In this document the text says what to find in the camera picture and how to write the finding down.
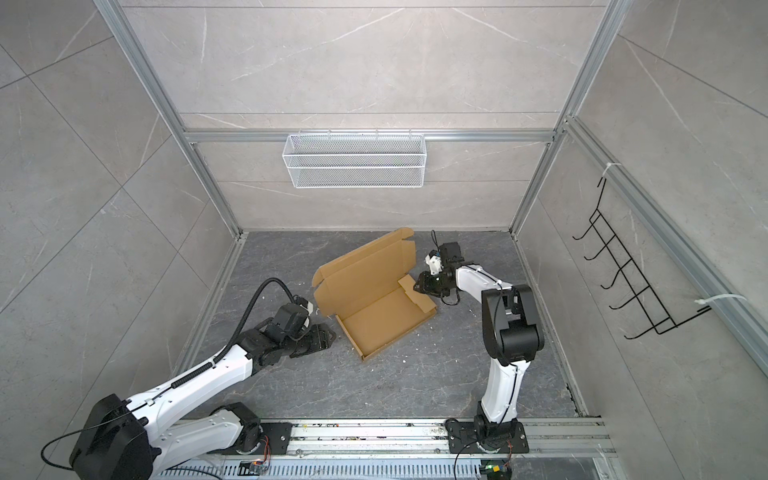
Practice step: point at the aluminium mounting rail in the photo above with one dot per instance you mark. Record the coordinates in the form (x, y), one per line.
(369, 438)

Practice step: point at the white cable duct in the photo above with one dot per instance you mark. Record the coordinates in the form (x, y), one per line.
(408, 468)

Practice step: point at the brown cardboard box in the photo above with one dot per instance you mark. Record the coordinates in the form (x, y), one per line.
(370, 293)

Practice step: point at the black wire hook rack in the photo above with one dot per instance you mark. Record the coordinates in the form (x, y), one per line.
(628, 271)

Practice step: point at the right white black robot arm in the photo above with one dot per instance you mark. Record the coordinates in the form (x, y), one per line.
(510, 335)

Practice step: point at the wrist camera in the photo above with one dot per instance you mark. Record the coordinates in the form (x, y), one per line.
(446, 258)
(290, 321)

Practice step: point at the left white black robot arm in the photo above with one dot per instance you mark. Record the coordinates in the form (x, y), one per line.
(139, 437)

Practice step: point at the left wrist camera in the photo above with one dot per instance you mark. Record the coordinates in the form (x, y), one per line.
(290, 321)

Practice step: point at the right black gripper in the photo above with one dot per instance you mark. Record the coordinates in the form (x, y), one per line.
(426, 286)

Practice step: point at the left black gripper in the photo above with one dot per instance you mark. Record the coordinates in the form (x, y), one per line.
(322, 337)

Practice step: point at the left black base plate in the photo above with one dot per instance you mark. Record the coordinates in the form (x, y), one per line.
(274, 436)

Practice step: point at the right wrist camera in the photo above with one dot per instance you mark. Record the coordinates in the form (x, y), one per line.
(446, 258)

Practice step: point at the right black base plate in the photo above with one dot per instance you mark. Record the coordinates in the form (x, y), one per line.
(474, 438)

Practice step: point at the white wire mesh basket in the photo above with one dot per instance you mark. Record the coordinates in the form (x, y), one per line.
(355, 160)

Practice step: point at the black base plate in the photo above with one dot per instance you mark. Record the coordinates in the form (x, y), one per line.
(474, 438)
(274, 436)

